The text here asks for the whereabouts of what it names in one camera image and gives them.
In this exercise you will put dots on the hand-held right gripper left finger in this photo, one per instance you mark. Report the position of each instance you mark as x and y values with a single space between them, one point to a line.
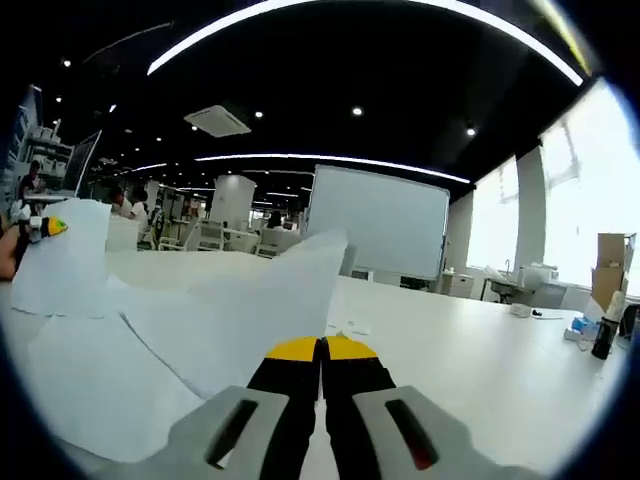
280 400

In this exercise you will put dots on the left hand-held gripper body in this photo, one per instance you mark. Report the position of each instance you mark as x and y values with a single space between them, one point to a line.
22 225

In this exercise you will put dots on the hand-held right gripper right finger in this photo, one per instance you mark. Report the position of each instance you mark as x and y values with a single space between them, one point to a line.
360 400

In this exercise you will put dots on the single white paper sheet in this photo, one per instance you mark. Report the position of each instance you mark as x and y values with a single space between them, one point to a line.
260 300
70 270

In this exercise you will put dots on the person's left hand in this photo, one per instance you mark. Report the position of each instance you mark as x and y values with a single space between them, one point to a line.
6 257

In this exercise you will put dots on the computer monitor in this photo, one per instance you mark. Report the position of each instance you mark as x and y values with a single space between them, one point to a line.
82 162

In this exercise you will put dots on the white table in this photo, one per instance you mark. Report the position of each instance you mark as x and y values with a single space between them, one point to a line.
450 350

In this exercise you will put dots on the frosted desk divider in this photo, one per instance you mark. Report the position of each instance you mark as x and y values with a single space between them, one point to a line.
349 260

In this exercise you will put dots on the large whiteboard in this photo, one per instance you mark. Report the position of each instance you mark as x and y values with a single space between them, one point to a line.
380 220

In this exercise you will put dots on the white pillar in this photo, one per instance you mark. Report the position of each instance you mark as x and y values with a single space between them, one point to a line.
235 200

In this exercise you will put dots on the white power strip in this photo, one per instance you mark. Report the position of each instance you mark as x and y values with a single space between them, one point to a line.
520 311

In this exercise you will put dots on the ceiling air conditioner vent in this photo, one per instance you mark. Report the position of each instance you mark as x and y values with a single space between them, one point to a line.
217 121

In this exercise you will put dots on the curved ceiling strip light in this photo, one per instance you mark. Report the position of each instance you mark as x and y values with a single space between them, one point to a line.
160 61
325 157

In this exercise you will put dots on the side counter with faucet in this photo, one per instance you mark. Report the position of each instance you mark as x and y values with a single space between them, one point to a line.
525 287

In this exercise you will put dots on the blue tissue pack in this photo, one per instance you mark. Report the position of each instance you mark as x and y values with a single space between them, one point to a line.
582 327

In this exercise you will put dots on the black container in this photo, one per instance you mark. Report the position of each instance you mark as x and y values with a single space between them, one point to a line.
602 335

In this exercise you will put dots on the cardboard box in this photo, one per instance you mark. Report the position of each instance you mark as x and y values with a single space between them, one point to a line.
610 265

